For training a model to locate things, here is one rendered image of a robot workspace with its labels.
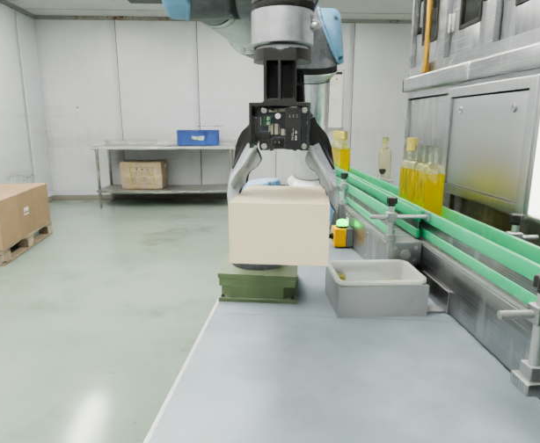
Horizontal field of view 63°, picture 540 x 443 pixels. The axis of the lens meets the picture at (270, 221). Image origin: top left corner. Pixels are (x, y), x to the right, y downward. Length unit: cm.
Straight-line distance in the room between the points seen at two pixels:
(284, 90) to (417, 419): 55
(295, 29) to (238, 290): 78
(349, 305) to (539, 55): 73
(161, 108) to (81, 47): 143
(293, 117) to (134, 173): 628
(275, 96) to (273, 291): 71
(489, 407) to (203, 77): 670
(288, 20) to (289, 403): 59
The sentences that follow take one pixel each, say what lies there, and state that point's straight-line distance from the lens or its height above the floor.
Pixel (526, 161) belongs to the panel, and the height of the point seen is 112.
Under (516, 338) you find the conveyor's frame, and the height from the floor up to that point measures 82.
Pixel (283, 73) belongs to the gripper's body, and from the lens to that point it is 55.
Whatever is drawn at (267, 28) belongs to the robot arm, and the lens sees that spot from 55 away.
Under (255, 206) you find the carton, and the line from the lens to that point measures 53.
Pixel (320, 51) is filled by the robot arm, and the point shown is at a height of 136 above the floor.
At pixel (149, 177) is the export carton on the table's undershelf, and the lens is 671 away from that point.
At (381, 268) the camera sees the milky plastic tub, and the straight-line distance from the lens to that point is 126.
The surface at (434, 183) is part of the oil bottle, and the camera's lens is 138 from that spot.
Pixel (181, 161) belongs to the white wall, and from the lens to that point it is 726.
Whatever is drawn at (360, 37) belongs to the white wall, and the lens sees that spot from 748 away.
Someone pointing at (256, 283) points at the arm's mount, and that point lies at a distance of 116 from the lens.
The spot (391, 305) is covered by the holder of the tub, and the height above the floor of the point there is 78.
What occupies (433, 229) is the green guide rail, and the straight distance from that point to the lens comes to 130.
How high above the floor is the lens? 121
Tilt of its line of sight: 13 degrees down
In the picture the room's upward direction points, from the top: straight up
